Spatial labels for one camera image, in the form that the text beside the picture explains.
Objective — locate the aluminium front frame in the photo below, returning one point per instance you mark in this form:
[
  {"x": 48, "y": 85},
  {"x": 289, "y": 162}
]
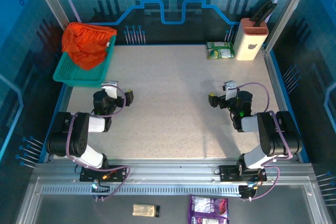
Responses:
[{"x": 170, "y": 171}]

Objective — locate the aluminium side rail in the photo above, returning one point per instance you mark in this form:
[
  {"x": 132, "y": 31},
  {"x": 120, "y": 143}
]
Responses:
[
  {"x": 270, "y": 64},
  {"x": 61, "y": 100}
]

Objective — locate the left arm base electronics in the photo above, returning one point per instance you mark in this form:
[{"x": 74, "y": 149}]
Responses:
[{"x": 99, "y": 188}]

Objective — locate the beige knife block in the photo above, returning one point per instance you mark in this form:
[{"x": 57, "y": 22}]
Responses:
[{"x": 248, "y": 43}]

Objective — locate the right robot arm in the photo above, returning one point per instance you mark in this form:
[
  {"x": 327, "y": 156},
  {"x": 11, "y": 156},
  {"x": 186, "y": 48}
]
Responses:
[{"x": 275, "y": 134}]

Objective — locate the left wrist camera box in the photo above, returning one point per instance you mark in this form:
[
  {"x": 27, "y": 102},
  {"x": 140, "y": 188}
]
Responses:
[{"x": 110, "y": 90}]

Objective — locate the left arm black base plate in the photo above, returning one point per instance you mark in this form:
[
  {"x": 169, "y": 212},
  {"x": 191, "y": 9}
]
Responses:
[{"x": 118, "y": 173}]

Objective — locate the tan wrapped bar packet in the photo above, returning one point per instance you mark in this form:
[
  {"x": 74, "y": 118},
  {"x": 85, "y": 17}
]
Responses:
[{"x": 144, "y": 210}]

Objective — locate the green plastic basket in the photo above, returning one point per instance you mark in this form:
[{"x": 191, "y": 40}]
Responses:
[{"x": 68, "y": 74}]

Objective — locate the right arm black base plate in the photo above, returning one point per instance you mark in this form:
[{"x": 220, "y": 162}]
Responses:
[{"x": 228, "y": 173}]

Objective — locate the orange t-shirt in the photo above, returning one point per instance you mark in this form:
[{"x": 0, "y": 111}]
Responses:
[{"x": 86, "y": 43}]

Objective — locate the green snack packet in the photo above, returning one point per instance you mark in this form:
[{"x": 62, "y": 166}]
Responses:
[{"x": 220, "y": 50}]

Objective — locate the aluminium corner post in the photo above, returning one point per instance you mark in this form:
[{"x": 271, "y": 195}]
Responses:
[
  {"x": 288, "y": 6},
  {"x": 52, "y": 3}
]

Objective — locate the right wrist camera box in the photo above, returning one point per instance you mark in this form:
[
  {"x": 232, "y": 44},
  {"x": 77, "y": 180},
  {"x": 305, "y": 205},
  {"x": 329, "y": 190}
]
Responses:
[{"x": 231, "y": 89}]

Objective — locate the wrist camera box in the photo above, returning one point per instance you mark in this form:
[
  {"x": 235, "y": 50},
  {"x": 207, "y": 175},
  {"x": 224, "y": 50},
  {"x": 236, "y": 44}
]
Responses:
[
  {"x": 231, "y": 89},
  {"x": 110, "y": 90}
]

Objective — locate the purple snack packet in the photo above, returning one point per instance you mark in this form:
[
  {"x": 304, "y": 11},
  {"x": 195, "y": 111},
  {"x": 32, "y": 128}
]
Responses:
[{"x": 207, "y": 209}]

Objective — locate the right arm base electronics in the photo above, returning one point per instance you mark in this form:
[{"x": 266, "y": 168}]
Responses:
[{"x": 248, "y": 191}]

